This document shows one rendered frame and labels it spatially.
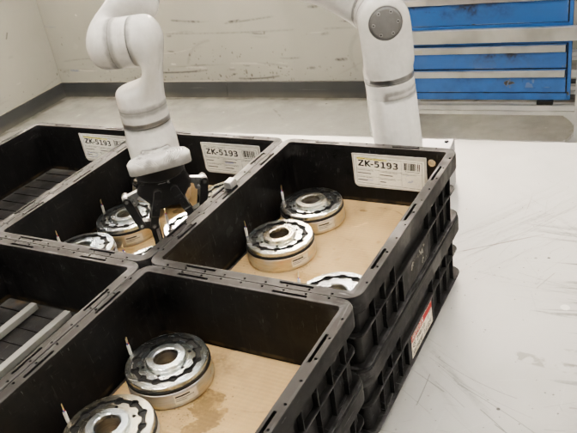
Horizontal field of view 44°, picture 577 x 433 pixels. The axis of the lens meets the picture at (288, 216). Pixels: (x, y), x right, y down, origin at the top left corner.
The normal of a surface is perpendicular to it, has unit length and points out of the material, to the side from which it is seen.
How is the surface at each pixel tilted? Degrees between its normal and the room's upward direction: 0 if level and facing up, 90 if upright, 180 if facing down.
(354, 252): 0
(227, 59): 90
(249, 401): 0
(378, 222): 0
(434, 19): 90
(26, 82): 90
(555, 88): 90
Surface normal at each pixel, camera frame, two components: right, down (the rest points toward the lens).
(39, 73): 0.91, 0.07
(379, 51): -0.06, 0.55
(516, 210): -0.14, -0.86
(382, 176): -0.46, 0.49
